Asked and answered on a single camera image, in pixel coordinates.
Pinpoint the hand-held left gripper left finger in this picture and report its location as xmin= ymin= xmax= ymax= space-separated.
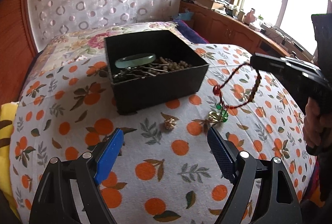
xmin=28 ymin=128 xmax=124 ymax=224

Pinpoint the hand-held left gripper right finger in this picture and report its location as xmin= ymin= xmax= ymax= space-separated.
xmin=207 ymin=127 xmax=303 ymax=224

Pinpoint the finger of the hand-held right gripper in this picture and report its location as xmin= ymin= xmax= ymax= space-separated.
xmin=250 ymin=56 xmax=287 ymax=75
xmin=255 ymin=52 xmax=288 ymax=61

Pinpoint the red cord bracelet with bells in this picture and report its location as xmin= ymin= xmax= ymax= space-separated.
xmin=207 ymin=62 xmax=262 ymax=126

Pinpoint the small gold ornament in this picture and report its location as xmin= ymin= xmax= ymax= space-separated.
xmin=164 ymin=119 xmax=177 ymax=131

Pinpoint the black square box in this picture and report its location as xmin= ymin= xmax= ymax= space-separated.
xmin=104 ymin=30 xmax=210 ymax=113

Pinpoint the brown wooden bead bracelet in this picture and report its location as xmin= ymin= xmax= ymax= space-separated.
xmin=113 ymin=69 xmax=156 ymax=83

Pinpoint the pearl necklace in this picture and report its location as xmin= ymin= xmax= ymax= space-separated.
xmin=152 ymin=56 xmax=193 ymax=76

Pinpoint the pale green jade bangle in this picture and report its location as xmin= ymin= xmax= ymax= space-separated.
xmin=115 ymin=53 xmax=156 ymax=69

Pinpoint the person's right hand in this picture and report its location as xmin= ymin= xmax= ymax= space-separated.
xmin=303 ymin=98 xmax=328 ymax=149

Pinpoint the pink figurine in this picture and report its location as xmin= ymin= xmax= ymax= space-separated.
xmin=245 ymin=9 xmax=256 ymax=24

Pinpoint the person's dark clothing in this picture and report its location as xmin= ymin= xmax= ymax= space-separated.
xmin=311 ymin=14 xmax=332 ymax=201

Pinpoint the orange fruit print cloth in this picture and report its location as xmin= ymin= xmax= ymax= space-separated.
xmin=9 ymin=43 xmax=320 ymax=224

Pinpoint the wooden cabinet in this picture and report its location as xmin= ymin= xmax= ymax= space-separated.
xmin=179 ymin=1 xmax=315 ymax=63

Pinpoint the cardboard box with papers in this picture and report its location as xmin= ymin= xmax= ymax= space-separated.
xmin=194 ymin=0 xmax=227 ymax=11

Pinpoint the purple blanket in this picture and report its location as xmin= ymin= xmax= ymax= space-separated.
xmin=175 ymin=20 xmax=210 ymax=44

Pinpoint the teal plastic bag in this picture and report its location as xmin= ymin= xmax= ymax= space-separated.
xmin=178 ymin=11 xmax=194 ymax=21

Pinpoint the yellow plush toy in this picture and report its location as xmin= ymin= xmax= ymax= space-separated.
xmin=0 ymin=102 xmax=22 ymax=219

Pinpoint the floral bedsheet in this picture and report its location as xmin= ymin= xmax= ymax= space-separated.
xmin=31 ymin=21 xmax=180 ymax=76

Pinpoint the brown slatted wardrobe door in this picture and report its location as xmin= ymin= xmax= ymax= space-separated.
xmin=0 ymin=0 xmax=37 ymax=105

